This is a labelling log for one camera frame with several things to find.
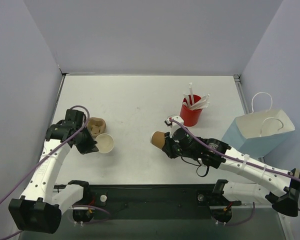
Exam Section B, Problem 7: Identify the red straw holder cup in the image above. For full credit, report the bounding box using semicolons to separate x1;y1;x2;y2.
179;98;203;127

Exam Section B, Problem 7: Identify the brown cardboard cup carrier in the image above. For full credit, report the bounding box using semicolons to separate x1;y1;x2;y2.
87;117;107;139

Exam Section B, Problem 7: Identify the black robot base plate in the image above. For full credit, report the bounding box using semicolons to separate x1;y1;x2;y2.
71;184;241;224

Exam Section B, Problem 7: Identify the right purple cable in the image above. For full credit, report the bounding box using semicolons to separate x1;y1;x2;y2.
169;118;300;213

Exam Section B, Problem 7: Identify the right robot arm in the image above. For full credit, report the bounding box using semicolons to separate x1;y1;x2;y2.
157;127;300;217

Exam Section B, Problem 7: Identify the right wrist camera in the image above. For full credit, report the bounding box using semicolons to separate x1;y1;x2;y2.
164;115;184;138

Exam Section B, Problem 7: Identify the light blue paper bag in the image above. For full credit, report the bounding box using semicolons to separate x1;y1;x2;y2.
221;98;296;159

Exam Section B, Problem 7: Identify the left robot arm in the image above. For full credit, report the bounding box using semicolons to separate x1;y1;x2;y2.
8;105;98;234

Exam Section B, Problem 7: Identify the brown paper coffee cup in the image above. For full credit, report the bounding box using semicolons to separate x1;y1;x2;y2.
150;131;170;150

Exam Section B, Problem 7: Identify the white wrapped straw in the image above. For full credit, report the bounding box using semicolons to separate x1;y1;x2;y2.
189;93;210;111
183;93;191;108
188;82;195;106

